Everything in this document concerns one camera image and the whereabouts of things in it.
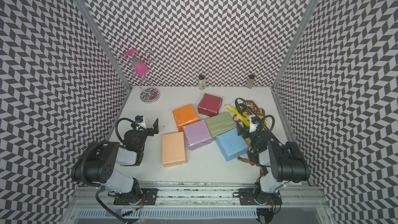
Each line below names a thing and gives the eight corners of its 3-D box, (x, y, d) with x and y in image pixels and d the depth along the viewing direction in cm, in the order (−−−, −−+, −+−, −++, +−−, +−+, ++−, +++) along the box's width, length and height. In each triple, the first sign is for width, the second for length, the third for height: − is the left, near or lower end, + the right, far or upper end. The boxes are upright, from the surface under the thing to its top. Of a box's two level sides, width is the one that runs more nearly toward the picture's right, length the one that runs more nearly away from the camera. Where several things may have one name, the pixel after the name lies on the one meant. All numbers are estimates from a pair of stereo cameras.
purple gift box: (189, 151, 87) (188, 146, 81) (183, 132, 95) (182, 126, 89) (212, 143, 90) (212, 137, 85) (204, 125, 98) (204, 119, 92)
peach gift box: (164, 169, 83) (161, 165, 78) (163, 139, 94) (161, 134, 89) (187, 164, 84) (186, 160, 80) (184, 135, 95) (183, 131, 91)
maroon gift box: (197, 114, 106) (196, 107, 100) (205, 97, 116) (205, 90, 110) (216, 119, 103) (216, 113, 97) (222, 102, 113) (223, 95, 107)
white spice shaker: (198, 92, 121) (198, 82, 112) (199, 84, 126) (198, 74, 117) (205, 92, 121) (205, 82, 112) (206, 84, 126) (205, 74, 117)
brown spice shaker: (247, 89, 119) (249, 79, 112) (246, 84, 123) (248, 74, 115) (252, 89, 119) (255, 79, 112) (251, 84, 123) (254, 74, 115)
